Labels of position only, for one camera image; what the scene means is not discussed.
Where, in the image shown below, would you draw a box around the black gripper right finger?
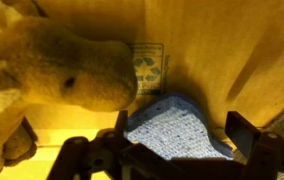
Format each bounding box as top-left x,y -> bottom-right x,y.
225,111 -> 284,180

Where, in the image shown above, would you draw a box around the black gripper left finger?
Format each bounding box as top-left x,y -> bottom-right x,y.
46,111 -> 139,180

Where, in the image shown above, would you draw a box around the blue sponge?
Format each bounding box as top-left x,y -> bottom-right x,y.
125,93 -> 233,160

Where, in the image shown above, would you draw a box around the brown plush moose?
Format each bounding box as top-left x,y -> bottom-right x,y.
0,0 -> 138,172

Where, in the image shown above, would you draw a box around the large cardboard box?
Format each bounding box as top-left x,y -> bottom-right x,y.
0,0 -> 284,180

